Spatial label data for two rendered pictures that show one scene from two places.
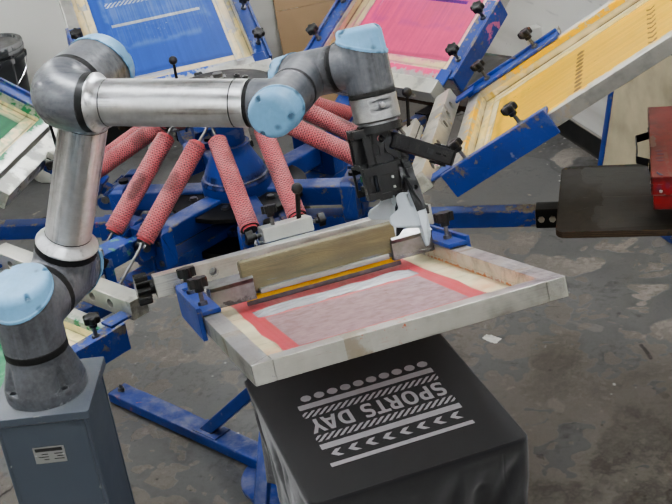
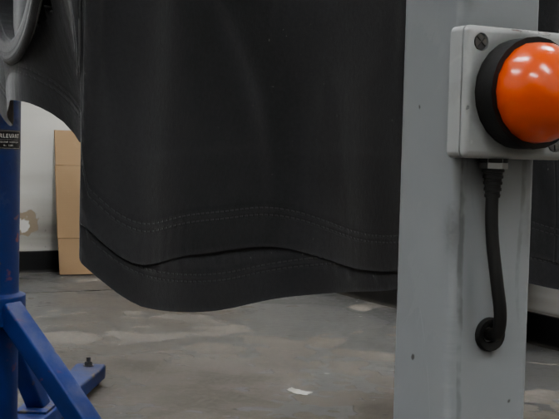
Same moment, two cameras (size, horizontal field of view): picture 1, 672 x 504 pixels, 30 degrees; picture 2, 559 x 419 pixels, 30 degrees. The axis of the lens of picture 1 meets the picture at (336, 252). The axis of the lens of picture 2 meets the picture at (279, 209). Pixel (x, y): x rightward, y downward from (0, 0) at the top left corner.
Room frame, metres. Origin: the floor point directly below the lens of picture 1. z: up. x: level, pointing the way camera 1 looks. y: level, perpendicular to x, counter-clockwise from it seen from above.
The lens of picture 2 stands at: (1.22, 0.11, 0.62)
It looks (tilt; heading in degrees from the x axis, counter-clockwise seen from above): 3 degrees down; 348
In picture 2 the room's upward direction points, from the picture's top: 1 degrees clockwise
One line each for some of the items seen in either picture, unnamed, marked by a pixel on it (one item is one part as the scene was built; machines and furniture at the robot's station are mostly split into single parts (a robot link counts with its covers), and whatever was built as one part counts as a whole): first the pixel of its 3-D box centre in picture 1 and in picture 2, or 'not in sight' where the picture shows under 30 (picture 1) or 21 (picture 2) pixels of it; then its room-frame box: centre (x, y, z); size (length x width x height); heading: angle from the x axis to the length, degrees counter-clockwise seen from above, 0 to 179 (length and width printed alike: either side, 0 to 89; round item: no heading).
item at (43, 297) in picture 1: (27, 308); not in sight; (1.99, 0.56, 1.37); 0.13 x 0.12 x 0.14; 159
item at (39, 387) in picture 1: (41, 365); not in sight; (1.99, 0.56, 1.25); 0.15 x 0.15 x 0.10
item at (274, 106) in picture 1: (158, 103); not in sight; (1.87, 0.24, 1.75); 0.49 x 0.11 x 0.12; 69
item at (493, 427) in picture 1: (378, 407); not in sight; (2.14, -0.04, 0.95); 0.48 x 0.44 x 0.01; 15
